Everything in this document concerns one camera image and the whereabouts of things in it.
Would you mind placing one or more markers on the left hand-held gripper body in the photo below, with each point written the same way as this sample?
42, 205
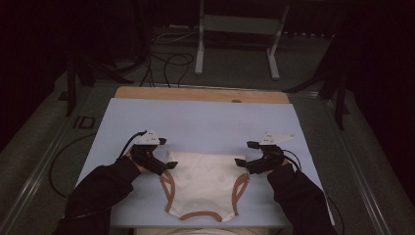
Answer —
148, 156

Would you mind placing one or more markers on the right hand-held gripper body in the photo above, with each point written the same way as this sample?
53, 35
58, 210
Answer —
269, 158

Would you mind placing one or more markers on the cream baby bodysuit brown trim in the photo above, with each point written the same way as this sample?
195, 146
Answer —
204, 182

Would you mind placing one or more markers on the person's right hand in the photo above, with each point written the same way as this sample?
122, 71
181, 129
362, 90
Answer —
281, 166

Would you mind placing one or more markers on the person's left hand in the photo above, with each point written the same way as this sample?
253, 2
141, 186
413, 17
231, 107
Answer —
137, 166

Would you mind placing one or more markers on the light blue table mat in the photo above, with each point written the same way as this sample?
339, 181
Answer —
202, 124

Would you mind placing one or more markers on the black tripod stand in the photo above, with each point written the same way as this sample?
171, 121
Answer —
339, 98
71, 84

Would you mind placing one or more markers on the white metal stand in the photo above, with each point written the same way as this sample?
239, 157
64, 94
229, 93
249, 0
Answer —
241, 24

